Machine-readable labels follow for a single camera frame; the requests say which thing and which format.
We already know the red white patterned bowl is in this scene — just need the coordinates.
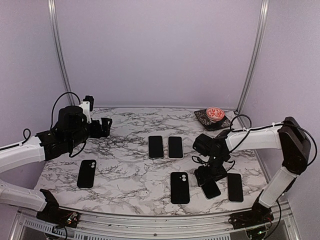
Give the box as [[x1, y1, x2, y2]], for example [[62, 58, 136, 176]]
[[206, 106, 225, 123]]

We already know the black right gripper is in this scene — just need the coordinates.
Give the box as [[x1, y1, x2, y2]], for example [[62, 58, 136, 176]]
[[194, 154, 227, 187]]

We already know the right aluminium corner post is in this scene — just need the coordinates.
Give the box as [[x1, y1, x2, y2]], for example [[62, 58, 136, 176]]
[[236, 0, 270, 113]]

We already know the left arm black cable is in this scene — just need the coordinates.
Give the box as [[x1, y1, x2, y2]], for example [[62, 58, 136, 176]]
[[50, 91, 82, 126]]

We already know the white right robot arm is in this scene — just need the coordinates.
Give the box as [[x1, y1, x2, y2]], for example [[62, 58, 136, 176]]
[[192, 116, 317, 224]]

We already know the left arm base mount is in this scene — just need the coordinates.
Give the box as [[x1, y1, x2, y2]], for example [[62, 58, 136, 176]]
[[36, 189, 80, 228]]

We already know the black phone case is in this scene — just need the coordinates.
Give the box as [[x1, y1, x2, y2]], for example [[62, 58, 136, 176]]
[[170, 172, 190, 205], [76, 159, 97, 189]]

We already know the black patterned rectangular plate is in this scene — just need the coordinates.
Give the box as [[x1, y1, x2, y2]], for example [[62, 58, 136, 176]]
[[194, 109, 234, 132]]

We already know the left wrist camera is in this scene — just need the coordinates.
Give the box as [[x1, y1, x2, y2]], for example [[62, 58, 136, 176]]
[[78, 95, 94, 124]]

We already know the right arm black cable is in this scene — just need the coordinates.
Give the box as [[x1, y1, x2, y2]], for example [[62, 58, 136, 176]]
[[228, 114, 317, 168]]

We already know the purple phone black screen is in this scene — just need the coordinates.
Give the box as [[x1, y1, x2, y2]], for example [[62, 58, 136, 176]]
[[167, 136, 184, 159]]

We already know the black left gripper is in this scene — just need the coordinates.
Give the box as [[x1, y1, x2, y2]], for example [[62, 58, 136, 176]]
[[68, 117, 113, 150]]

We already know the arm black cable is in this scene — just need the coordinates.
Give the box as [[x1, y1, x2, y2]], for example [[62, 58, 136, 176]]
[[50, 91, 82, 126], [228, 114, 317, 168]]

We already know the aluminium corner post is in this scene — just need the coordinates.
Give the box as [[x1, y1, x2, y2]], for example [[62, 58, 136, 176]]
[[236, 0, 270, 113], [47, 0, 72, 92]]

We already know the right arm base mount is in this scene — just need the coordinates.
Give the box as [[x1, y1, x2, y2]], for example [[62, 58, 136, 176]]
[[228, 198, 274, 230]]

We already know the aluminium front rail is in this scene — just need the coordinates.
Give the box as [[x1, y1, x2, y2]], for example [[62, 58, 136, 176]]
[[8, 201, 301, 240]]

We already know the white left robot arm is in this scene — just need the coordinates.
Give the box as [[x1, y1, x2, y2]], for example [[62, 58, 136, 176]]
[[0, 105, 113, 223]]

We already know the left aluminium corner post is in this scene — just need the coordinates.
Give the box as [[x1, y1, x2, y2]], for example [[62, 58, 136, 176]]
[[47, 0, 72, 92]]

